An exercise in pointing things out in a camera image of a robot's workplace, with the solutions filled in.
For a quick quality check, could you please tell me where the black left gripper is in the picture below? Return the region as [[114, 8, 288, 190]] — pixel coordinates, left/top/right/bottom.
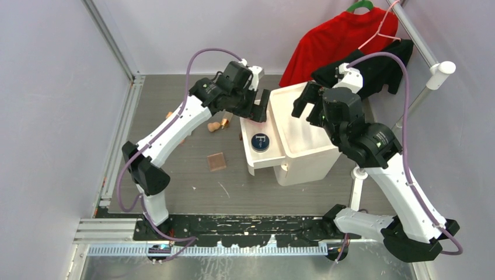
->
[[227, 85, 270, 124]]

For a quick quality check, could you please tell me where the dark blue round jar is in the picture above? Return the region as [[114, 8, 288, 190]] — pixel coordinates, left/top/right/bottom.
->
[[250, 133, 270, 153]]

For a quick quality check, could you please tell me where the white top drawer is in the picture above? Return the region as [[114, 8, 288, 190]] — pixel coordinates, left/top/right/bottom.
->
[[240, 103, 285, 176]]

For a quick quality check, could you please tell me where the pink square pad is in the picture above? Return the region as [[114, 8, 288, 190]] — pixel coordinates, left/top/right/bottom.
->
[[249, 120, 266, 125]]

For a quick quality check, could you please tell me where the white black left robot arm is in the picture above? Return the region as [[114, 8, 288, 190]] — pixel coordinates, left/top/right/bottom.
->
[[122, 60, 270, 241]]

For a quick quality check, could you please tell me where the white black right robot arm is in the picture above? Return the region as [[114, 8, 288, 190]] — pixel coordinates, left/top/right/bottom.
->
[[292, 82, 460, 263]]

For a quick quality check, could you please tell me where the white drawer cabinet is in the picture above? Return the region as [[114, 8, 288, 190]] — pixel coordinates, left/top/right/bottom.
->
[[269, 82, 341, 186]]

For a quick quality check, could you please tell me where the brown square compact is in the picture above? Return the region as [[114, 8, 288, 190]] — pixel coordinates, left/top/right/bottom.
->
[[207, 152, 226, 172]]

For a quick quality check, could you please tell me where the red shirt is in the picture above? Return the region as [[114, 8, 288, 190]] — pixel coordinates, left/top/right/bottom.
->
[[279, 8, 399, 88]]

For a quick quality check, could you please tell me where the black shirt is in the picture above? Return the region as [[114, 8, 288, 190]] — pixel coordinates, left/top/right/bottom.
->
[[311, 39, 414, 100]]

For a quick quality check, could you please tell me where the pink hanger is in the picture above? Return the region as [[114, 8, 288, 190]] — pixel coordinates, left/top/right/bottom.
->
[[357, 0, 402, 50]]

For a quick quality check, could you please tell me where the green hanger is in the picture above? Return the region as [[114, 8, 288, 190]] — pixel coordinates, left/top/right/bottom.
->
[[346, 0, 374, 13]]

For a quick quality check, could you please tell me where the metal clothes rack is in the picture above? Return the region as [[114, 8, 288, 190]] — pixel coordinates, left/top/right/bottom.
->
[[367, 1, 455, 191]]

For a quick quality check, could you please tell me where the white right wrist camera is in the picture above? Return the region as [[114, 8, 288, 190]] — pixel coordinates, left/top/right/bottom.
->
[[333, 63, 363, 94]]

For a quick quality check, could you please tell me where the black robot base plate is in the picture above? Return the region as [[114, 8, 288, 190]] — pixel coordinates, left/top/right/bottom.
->
[[133, 214, 362, 249]]

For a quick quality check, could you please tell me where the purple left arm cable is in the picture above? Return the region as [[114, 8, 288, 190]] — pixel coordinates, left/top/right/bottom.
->
[[116, 48, 248, 264]]

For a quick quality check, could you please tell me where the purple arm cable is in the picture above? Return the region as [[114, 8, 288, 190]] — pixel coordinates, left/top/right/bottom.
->
[[340, 51, 464, 267], [116, 48, 248, 264]]

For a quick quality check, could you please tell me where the aluminium frame rail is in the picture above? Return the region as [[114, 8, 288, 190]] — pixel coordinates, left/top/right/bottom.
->
[[72, 0, 146, 280]]

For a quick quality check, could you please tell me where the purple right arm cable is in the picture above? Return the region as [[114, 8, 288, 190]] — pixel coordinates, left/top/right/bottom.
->
[[340, 51, 464, 267]]

